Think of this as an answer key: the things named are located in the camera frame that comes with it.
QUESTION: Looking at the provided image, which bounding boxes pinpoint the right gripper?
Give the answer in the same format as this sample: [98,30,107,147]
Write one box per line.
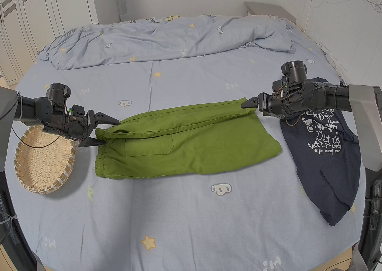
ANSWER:
[258,92,287,118]

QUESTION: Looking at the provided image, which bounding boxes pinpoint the green shorts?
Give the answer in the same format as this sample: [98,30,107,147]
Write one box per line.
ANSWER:
[94,99,282,180]

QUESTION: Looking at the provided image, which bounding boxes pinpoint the dark blue printed T-shirt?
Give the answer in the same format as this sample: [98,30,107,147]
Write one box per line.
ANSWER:
[279,77,362,227]

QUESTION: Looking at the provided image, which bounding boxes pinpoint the black cable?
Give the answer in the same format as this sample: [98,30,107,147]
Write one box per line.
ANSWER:
[11,126,73,150]

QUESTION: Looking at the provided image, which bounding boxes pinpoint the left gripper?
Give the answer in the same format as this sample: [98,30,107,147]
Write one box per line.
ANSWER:
[64,110,121,148]

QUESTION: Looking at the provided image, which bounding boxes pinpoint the pale blue quilt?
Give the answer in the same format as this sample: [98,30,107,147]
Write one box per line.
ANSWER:
[37,14,296,71]

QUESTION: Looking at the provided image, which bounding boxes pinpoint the white wardrobe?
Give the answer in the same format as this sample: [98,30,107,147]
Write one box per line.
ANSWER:
[0,0,127,85]

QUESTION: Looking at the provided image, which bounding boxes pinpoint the round woven basket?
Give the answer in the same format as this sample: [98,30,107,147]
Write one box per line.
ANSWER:
[14,125,77,195]

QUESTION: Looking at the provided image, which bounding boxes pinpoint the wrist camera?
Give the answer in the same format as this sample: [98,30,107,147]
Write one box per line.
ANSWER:
[70,104,88,118]
[272,78,285,95]

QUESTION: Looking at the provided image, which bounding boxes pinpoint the grey bedside table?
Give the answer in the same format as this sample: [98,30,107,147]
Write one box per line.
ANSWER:
[245,2,297,24]

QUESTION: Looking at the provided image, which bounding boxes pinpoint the bed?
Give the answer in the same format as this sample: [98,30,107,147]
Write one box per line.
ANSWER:
[6,0,382,271]

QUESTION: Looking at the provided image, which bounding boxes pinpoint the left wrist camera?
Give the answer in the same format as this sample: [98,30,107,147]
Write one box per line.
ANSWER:
[70,104,88,118]

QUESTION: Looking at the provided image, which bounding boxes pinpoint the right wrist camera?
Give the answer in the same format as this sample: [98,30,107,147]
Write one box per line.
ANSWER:
[272,78,285,95]

